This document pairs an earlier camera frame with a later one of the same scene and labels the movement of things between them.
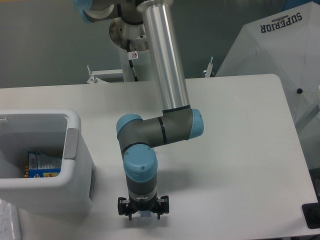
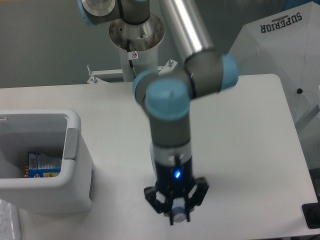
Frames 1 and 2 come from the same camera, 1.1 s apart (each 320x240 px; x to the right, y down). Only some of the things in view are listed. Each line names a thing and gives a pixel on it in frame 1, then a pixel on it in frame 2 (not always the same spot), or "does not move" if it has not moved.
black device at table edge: (311, 213) does not move
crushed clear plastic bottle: (146, 214) → (179, 210)
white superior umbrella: (286, 44) does not move
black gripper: (127, 207) → (176, 180)
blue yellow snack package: (42, 165) does not move
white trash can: (25, 130) does not move
